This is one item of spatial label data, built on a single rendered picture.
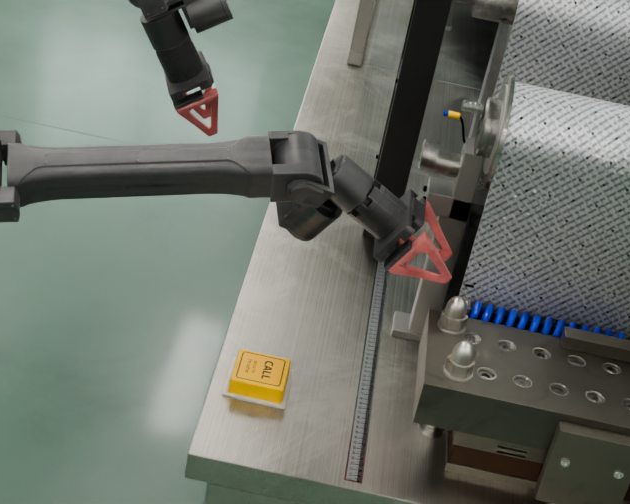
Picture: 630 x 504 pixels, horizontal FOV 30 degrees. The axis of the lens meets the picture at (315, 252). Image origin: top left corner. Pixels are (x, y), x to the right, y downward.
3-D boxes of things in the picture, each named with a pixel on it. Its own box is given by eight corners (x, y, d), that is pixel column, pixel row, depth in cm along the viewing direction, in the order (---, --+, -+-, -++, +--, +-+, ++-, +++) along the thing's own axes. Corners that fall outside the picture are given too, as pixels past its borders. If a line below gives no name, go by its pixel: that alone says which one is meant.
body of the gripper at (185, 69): (206, 59, 184) (187, 18, 179) (214, 88, 175) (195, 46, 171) (167, 76, 184) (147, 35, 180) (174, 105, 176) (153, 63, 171)
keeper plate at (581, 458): (534, 488, 146) (559, 419, 140) (614, 506, 146) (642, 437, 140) (534, 502, 144) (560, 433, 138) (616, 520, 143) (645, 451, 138)
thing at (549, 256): (456, 303, 157) (491, 182, 148) (631, 341, 157) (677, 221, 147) (456, 305, 157) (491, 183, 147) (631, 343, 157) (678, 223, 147)
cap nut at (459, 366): (443, 360, 144) (451, 330, 142) (472, 367, 144) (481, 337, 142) (442, 378, 141) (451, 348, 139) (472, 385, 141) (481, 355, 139)
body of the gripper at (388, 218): (383, 266, 150) (338, 231, 148) (388, 227, 159) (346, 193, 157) (418, 234, 147) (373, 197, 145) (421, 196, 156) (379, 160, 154)
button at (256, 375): (236, 361, 158) (239, 347, 157) (288, 373, 158) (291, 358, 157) (227, 393, 152) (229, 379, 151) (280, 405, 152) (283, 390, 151)
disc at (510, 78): (481, 155, 161) (510, 53, 153) (485, 156, 161) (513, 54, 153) (481, 207, 148) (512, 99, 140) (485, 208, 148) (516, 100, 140)
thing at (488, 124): (471, 155, 155) (483, 98, 154) (486, 158, 155) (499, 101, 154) (477, 155, 147) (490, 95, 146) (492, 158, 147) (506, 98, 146)
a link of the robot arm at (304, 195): (299, 184, 141) (291, 127, 146) (244, 233, 149) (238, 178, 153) (375, 212, 148) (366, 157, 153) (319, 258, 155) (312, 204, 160)
